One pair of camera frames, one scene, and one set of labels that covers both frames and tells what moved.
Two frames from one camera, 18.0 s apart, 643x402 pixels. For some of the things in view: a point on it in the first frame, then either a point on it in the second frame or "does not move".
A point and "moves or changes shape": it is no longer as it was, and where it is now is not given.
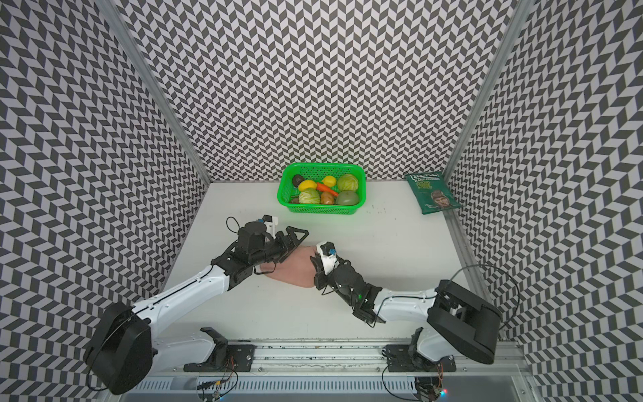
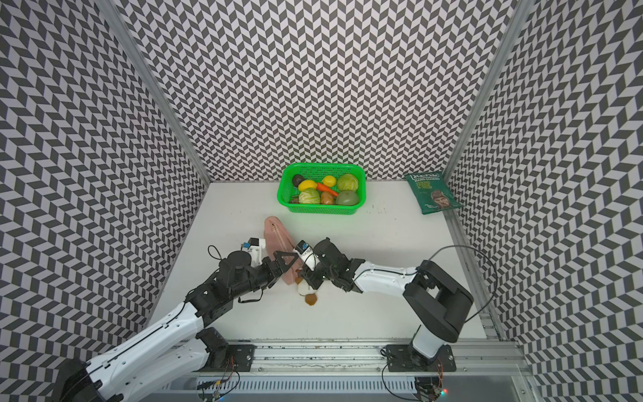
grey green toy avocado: x=347 y=198 does not move
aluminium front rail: x=338 y=358 does not move
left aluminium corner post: x=124 y=32 does not move
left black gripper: x=289 y=248 → x=274 y=274
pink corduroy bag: x=298 y=268 moves or changes shape
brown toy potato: x=326 y=198 does not move
